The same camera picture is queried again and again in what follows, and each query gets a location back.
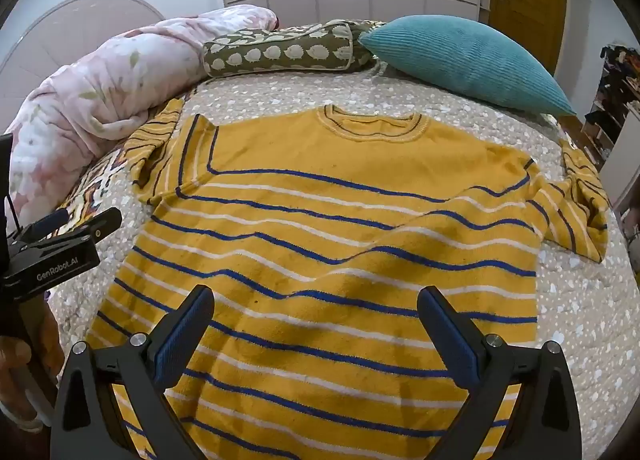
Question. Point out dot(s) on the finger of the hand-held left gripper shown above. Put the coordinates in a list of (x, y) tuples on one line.
[(47, 222), (102, 222)]

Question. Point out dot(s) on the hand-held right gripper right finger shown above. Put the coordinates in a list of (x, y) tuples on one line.
[(450, 340)]

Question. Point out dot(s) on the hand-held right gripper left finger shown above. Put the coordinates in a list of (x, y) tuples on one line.
[(182, 340)]

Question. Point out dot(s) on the yellow striped sweater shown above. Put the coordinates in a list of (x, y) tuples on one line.
[(320, 250)]

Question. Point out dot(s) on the person's left hand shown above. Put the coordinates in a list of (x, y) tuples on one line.
[(15, 355)]

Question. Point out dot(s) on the geometric patterned blanket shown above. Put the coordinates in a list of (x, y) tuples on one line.
[(95, 190)]

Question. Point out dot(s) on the beige dotted quilt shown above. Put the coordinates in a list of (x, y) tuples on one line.
[(575, 300)]

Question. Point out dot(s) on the pink floral duvet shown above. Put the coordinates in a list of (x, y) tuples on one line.
[(100, 90)]

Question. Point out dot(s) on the white arched headboard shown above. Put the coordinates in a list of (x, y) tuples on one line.
[(65, 25)]

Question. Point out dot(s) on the olive hedgehog print bolster pillow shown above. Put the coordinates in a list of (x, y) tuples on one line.
[(280, 53)]

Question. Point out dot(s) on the teal ribbed pillow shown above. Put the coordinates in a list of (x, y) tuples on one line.
[(465, 60)]

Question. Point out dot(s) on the white cluttered shelf unit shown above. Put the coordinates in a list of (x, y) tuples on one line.
[(612, 90)]

